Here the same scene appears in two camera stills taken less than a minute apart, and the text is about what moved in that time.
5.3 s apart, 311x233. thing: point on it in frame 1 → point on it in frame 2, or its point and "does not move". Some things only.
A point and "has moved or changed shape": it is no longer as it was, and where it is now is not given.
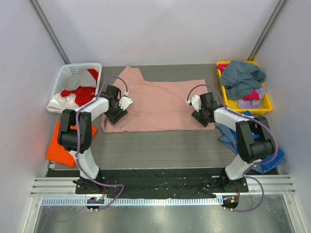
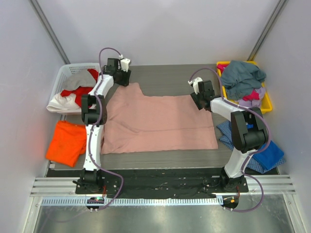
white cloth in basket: (58, 103) does not move
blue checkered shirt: (229, 136) does not move
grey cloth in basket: (81, 77) does not move
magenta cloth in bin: (252, 95) does not move
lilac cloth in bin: (254, 104) does not move
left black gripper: (117, 115) → (124, 78)
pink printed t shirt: (156, 105) has moved or changed shape
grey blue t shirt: (239, 78) does not move
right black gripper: (201, 118) → (199, 101)
